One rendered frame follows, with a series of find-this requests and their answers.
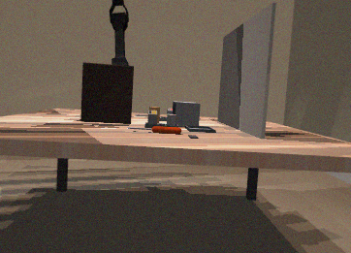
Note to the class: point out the red-handled screwdriver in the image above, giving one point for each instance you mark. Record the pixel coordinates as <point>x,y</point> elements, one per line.
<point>160,129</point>

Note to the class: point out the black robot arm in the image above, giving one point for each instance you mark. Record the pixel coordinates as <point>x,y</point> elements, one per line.
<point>119,23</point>

